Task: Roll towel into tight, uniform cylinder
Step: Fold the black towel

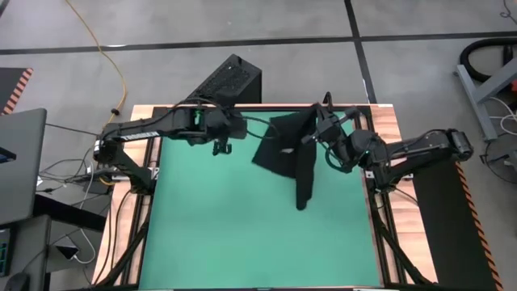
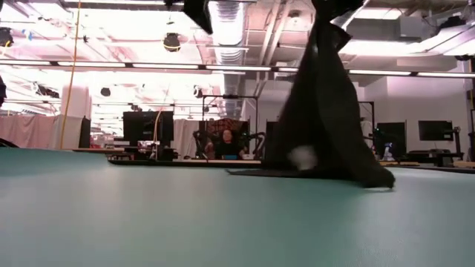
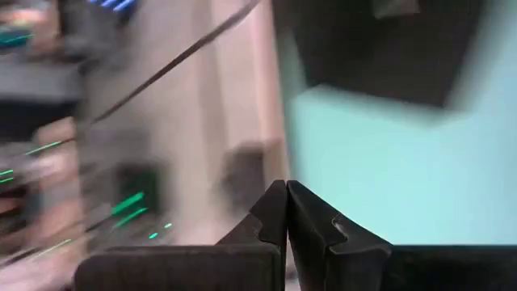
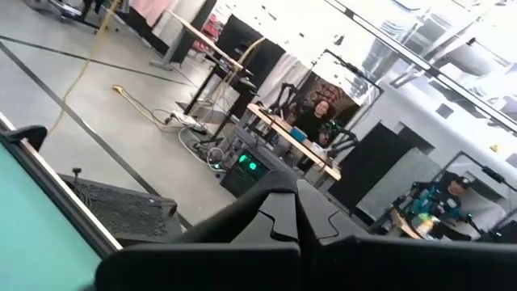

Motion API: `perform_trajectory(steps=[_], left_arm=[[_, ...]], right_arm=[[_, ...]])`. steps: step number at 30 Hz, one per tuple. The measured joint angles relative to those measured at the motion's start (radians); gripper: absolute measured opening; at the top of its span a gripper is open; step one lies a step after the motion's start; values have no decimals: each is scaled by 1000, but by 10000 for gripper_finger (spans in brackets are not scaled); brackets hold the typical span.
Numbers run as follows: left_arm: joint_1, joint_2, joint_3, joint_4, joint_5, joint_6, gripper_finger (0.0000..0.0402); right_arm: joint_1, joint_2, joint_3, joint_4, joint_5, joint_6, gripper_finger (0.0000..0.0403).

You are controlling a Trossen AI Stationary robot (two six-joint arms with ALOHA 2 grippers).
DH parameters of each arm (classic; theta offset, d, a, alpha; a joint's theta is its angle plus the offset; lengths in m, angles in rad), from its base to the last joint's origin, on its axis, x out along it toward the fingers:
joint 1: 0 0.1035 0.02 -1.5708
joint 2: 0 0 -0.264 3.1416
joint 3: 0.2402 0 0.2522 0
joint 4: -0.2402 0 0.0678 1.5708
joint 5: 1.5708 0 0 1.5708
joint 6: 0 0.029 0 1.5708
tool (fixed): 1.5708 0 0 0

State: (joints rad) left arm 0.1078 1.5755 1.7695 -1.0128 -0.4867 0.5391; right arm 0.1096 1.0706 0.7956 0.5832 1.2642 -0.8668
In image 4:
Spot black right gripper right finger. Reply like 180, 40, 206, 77
296, 178, 371, 244

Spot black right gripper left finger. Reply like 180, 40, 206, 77
173, 168, 303, 244

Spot black computer green lights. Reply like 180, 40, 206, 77
220, 147, 280, 199

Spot black partition panel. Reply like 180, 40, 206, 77
327, 122, 415, 212
216, 14, 287, 90

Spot blue box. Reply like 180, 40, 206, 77
289, 126, 309, 143

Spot grey partition panel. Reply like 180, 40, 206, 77
357, 147, 442, 222

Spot wooden workbench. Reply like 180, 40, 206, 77
246, 103, 343, 182

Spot person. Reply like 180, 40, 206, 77
291, 99, 337, 143
410, 172, 473, 222

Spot white power strip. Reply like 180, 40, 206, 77
171, 109, 208, 134

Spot red patterned cloth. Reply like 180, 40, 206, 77
309, 76, 360, 118

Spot black computer tower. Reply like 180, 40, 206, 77
58, 167, 183, 246

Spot white curtain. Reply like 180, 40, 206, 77
258, 51, 314, 107

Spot light-topped desk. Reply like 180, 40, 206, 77
149, 8, 258, 118

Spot teal work table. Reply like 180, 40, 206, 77
0, 112, 124, 259

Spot green table mat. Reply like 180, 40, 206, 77
0, 141, 102, 291

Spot black table clamp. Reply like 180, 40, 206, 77
2, 124, 48, 153

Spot yellow cable with plug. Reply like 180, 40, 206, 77
111, 83, 179, 133

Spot long yellow extension cable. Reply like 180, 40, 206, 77
47, 0, 122, 137

